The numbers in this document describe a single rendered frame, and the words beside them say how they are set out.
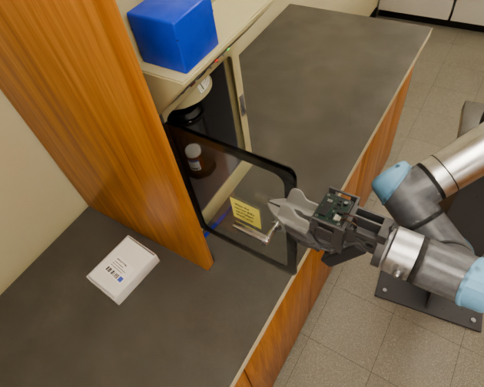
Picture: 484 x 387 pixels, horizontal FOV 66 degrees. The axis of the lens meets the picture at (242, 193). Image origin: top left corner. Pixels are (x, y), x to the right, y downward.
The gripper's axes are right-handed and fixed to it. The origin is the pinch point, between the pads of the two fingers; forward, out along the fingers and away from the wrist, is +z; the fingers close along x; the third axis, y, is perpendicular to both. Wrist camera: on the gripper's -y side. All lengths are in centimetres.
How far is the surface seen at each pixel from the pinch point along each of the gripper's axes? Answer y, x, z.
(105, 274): -33, 21, 43
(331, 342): -131, -23, -11
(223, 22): 19.9, -22.0, 22.4
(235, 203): -10.2, -3.1, 12.2
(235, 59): 3.4, -33.5, 29.4
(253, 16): 19.7, -26.3, 18.2
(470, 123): -37, -83, -28
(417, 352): -131, -37, -47
